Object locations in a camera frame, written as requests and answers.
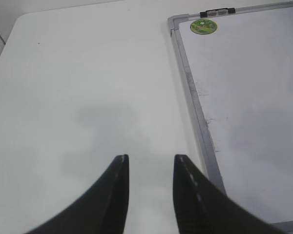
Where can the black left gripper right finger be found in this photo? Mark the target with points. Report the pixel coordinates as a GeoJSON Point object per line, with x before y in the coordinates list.
{"type": "Point", "coordinates": [201, 208]}

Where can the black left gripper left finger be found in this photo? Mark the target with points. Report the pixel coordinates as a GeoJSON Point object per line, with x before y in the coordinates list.
{"type": "Point", "coordinates": [102, 209]}

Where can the white board with aluminium frame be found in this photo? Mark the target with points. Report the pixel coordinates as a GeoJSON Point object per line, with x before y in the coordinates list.
{"type": "Point", "coordinates": [238, 83]}

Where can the black and silver hanger clip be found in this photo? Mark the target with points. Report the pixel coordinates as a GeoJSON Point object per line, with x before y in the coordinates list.
{"type": "Point", "coordinates": [217, 12]}

